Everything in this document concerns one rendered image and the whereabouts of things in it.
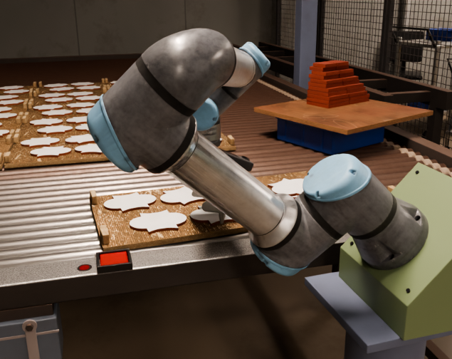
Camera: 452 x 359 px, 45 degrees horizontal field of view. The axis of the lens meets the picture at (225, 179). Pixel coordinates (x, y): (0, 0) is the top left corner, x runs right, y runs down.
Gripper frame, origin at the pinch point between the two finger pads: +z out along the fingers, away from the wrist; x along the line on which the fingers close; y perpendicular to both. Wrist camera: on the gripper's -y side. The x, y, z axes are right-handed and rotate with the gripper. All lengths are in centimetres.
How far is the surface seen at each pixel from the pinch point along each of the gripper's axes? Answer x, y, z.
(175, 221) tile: 2.0, 11.7, -0.3
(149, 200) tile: -15.0, 15.0, -0.3
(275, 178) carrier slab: -22.7, -26.0, 1.7
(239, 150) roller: -64, -29, 4
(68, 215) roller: -18.5, 37.0, 1.8
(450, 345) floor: -37, -115, 98
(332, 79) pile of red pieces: -72, -72, -18
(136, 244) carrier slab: 9.0, 22.9, 0.6
